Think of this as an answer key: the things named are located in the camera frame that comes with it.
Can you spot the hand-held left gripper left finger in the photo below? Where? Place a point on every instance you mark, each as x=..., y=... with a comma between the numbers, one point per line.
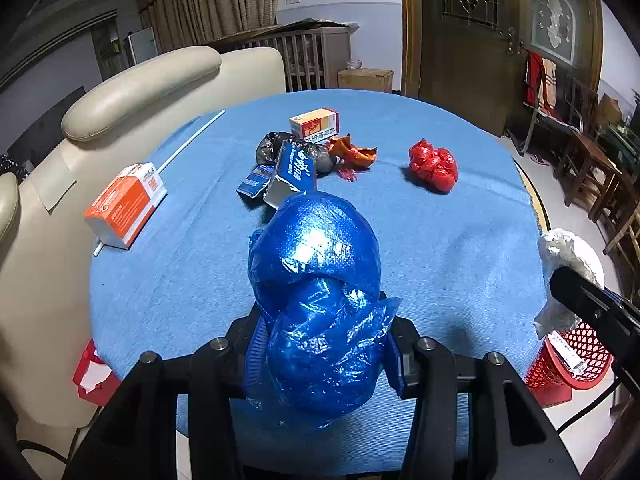
x=256, y=355

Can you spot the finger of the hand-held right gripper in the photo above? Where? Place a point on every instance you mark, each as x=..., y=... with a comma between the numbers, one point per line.
x=590, y=305

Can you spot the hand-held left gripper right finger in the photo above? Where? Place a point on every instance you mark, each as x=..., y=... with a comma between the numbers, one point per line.
x=395, y=360

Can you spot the white plastic bag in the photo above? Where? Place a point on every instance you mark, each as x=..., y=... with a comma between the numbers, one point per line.
x=565, y=255

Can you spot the red mesh basket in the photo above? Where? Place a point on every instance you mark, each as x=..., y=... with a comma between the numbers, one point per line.
x=555, y=380

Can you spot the blue plastic bag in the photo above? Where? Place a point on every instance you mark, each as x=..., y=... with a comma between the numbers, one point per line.
x=315, y=260

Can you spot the small blue box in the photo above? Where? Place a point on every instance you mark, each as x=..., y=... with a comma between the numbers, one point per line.
x=254, y=182

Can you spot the red plastic bag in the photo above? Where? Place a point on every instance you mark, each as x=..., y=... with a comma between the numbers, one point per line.
x=432, y=165

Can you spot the black plastic bag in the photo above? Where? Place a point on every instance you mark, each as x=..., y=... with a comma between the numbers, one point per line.
x=270, y=145

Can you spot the orange wrapper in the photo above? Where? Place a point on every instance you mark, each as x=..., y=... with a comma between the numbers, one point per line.
x=355, y=152

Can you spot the yellow and red box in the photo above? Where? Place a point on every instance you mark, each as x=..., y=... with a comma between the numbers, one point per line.
x=315, y=125

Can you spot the white paper packet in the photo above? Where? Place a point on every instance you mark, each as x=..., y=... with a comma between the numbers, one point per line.
x=567, y=352

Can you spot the light wooden chair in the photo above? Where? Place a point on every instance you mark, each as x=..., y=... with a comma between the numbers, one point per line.
x=627, y=235

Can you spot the blue tablecloth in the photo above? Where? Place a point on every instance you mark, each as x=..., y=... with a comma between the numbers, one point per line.
x=450, y=260

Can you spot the dark wooden stool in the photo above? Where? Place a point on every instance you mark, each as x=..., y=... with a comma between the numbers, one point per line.
x=592, y=152

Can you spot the red paper bag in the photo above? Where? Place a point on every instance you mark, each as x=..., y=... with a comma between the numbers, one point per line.
x=95, y=375

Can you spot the blue and white carton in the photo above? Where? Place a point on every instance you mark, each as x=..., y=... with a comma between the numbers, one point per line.
x=295, y=167

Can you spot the orange and white box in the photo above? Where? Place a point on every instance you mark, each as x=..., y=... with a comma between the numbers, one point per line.
x=122, y=205

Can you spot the thin white stick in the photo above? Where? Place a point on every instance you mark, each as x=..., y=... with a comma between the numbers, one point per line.
x=195, y=137

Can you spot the red striped cloth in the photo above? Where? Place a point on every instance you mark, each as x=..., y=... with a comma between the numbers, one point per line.
x=542, y=80

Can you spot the wooden door with glass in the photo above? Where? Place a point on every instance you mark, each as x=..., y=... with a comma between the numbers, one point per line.
x=460, y=60

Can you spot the cardboard box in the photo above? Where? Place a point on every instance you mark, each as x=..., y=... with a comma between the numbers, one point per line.
x=365, y=80

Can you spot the beige leather sofa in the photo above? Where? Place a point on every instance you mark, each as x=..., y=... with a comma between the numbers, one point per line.
x=150, y=80

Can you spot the wooden baby crib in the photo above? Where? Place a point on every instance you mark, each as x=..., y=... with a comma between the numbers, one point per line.
x=310, y=55

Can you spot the white refrigerator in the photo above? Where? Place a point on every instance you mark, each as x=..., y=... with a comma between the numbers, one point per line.
x=142, y=47

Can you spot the brown curtain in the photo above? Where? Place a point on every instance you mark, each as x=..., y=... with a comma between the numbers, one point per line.
x=210, y=0

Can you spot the metal frame chair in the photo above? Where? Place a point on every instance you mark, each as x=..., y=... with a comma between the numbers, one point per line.
x=580, y=105

